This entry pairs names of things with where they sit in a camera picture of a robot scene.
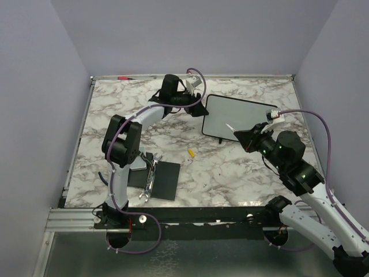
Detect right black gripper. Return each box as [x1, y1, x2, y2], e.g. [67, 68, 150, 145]
[235, 121, 286, 171]

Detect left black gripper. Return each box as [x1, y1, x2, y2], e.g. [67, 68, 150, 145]
[171, 86, 209, 117]

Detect black framed whiteboard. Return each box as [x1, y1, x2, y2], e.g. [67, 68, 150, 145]
[201, 94, 278, 141]

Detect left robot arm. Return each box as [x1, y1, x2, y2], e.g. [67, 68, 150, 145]
[95, 68, 208, 229]

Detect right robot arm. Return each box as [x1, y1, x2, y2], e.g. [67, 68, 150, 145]
[234, 123, 368, 276]

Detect black square mat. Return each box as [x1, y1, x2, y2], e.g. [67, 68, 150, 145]
[128, 162, 180, 201]

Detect silver wrench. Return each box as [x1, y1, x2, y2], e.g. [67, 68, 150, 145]
[139, 153, 163, 203]

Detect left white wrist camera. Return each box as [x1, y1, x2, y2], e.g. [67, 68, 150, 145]
[185, 75, 202, 94]

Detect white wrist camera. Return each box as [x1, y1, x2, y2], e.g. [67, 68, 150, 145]
[262, 108, 285, 133]
[185, 75, 202, 94]

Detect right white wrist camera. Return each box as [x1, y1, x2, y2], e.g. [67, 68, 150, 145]
[262, 108, 285, 133]

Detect red marker on rail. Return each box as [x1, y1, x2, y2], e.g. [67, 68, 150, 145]
[117, 76, 135, 80]

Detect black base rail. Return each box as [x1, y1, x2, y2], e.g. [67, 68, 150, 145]
[57, 196, 300, 242]

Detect aluminium table frame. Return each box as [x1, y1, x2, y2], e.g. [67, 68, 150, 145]
[31, 73, 369, 277]

